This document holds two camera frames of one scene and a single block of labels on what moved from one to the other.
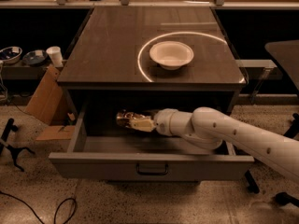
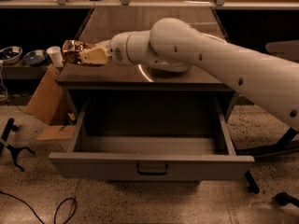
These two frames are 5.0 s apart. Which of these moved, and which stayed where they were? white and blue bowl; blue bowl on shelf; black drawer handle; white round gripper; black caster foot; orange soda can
Moved: white round gripper; orange soda can
Stayed: black caster foot; white and blue bowl; blue bowl on shelf; black drawer handle
